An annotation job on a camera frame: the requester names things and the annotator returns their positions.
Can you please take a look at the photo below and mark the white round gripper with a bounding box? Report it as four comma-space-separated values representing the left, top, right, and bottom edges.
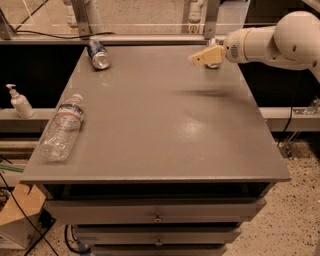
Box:
190, 29, 249, 66

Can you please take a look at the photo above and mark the silver redbull can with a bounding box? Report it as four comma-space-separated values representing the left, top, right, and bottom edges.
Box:
206, 38, 220, 69

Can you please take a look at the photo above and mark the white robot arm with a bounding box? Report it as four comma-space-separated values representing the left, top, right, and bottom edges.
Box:
189, 11, 320, 81

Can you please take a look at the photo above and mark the blue soda can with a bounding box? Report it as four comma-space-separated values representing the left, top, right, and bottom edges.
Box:
87, 40, 111, 70

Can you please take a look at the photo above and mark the clear plastic water bottle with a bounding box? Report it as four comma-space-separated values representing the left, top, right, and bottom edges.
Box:
40, 94, 84, 162

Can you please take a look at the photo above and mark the white pump dispenser bottle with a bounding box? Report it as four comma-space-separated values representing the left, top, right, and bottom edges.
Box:
6, 84, 34, 119

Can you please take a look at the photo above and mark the grey drawer cabinet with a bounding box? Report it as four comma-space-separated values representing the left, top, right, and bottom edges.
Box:
23, 46, 290, 256

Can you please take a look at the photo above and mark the cardboard box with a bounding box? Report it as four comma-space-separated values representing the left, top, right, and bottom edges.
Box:
0, 184, 46, 250

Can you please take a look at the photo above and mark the right metal frame post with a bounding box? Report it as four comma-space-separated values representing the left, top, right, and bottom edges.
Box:
204, 0, 220, 39

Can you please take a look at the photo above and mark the metal frame post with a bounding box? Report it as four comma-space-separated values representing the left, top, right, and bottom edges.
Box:
71, 0, 91, 38
204, 0, 220, 39

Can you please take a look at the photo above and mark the left metal frame post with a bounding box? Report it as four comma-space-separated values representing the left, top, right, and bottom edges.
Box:
71, 0, 91, 38

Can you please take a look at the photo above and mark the black cable on ledge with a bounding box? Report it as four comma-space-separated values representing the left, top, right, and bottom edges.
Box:
13, 29, 116, 40

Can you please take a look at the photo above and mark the black floor cable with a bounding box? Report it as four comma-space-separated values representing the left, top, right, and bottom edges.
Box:
0, 173, 61, 256

